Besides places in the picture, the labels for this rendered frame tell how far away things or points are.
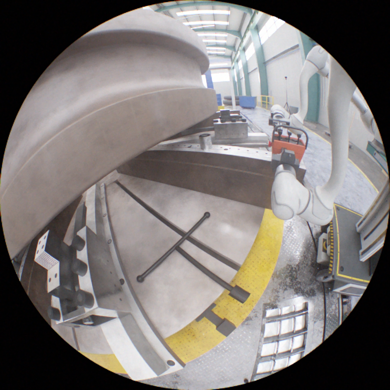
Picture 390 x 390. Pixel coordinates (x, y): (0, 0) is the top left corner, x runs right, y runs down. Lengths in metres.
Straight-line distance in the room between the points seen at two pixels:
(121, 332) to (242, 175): 1.09
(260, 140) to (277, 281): 1.70
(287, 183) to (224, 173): 0.52
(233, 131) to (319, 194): 1.45
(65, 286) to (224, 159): 1.02
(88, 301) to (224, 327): 0.56
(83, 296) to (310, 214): 0.79
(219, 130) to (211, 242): 1.36
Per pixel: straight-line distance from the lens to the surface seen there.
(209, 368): 1.18
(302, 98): 1.02
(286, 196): 0.42
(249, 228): 0.86
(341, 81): 0.40
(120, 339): 0.76
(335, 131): 0.40
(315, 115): 10.02
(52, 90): 0.78
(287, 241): 1.28
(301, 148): 0.74
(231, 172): 0.85
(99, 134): 0.56
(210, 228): 0.85
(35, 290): 1.64
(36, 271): 1.64
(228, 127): 1.74
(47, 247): 0.65
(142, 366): 0.75
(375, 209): 1.28
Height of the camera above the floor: 1.03
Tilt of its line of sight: 41 degrees down
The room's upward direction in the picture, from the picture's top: 13 degrees counter-clockwise
